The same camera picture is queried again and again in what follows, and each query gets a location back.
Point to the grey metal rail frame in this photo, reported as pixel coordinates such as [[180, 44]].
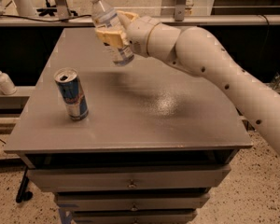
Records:
[[65, 19]]

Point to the clear plastic water bottle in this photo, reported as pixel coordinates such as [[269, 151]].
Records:
[[105, 16]]

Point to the blue silver energy drink can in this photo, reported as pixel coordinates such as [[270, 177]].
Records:
[[69, 86]]

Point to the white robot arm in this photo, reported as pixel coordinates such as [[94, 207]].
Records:
[[196, 52]]

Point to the white spray bottle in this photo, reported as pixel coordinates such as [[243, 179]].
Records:
[[7, 86]]

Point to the bottom grey drawer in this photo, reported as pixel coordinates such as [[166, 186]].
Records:
[[138, 217]]

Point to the top grey drawer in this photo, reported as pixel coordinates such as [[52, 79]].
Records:
[[130, 178]]

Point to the grey drawer cabinet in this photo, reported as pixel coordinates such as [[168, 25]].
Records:
[[142, 114]]

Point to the black office chair base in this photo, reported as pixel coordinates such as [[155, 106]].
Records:
[[47, 10]]

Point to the grey drawer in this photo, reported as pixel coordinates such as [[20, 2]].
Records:
[[132, 201], [130, 178], [138, 217]]

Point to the middle grey drawer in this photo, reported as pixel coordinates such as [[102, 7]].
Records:
[[132, 201]]

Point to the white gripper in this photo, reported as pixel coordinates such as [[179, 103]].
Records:
[[138, 34]]

